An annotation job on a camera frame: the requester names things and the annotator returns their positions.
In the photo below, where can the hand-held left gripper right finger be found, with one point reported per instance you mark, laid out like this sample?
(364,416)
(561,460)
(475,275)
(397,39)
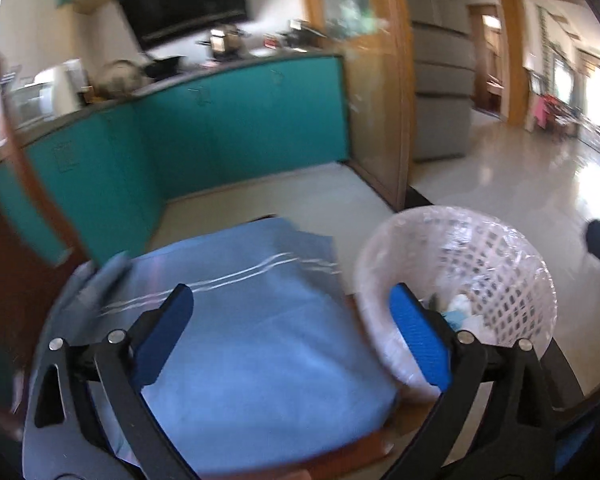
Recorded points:
(420,345)

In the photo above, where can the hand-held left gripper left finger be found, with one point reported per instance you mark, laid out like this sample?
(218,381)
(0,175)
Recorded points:
(162,340)

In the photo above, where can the white mesh wastebasket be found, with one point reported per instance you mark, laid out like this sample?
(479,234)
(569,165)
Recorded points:
(480,255)

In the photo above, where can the blue striped cloth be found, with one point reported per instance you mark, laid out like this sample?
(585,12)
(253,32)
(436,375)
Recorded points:
(260,360)

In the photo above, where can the pink cloth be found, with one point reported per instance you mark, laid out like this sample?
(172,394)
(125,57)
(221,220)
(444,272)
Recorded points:
(541,112)

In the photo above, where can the carved wooden chair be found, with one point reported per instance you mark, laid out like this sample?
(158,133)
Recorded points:
(10,260)

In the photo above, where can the grey refrigerator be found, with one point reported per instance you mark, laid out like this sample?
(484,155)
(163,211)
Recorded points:
(440,85)

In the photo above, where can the wooden framed glass door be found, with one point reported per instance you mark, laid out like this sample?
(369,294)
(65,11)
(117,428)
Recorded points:
(375,110)

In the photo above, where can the round steel lid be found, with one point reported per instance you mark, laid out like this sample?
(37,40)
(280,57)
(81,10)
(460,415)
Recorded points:
(117,80)

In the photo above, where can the white countertop appliance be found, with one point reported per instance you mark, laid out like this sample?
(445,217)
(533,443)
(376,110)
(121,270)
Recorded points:
(72,85)

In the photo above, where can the black wok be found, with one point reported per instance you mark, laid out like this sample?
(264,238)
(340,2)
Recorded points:
(162,66)

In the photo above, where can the stainless steel pot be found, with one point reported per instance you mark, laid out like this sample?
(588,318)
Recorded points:
(225,42)

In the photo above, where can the black frying pan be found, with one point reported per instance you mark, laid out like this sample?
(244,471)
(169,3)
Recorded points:
(302,32)

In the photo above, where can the black range hood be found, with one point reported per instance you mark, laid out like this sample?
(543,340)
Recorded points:
(190,5)

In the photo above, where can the wooden door frame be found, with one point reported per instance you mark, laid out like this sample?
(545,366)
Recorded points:
(512,60)

